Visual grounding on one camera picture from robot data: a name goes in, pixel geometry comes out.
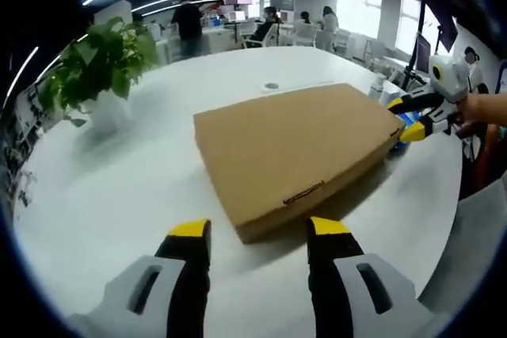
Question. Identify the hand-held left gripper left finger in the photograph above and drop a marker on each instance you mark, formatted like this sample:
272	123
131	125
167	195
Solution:
158	294

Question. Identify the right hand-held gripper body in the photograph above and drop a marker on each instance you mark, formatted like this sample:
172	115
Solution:
451	78

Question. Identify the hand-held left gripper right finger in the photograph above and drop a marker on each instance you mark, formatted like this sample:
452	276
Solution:
348	298

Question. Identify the blue wet wipes pack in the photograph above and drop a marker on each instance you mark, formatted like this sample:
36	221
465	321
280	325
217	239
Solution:
410	117

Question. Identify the white medicine box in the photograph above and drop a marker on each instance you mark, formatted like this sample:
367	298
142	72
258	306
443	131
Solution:
378	88

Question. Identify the brown cardboard shoe box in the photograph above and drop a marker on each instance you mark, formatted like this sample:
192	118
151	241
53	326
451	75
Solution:
293	148

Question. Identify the person's right hand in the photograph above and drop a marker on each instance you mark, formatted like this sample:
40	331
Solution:
479	108

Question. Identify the potted green plant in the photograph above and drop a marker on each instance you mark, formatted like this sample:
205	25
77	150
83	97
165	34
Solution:
103	61

